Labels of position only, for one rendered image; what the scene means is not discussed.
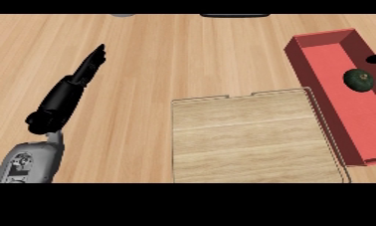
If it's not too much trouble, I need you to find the dark flat object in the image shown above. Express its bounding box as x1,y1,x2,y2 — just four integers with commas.
197,13,271,18

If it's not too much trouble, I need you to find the dark green squash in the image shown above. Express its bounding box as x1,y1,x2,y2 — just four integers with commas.
341,68,376,94

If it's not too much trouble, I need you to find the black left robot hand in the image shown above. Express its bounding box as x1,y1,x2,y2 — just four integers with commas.
24,43,107,135

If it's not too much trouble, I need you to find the red rectangular tray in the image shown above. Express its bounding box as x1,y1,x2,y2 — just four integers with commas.
283,28,376,167

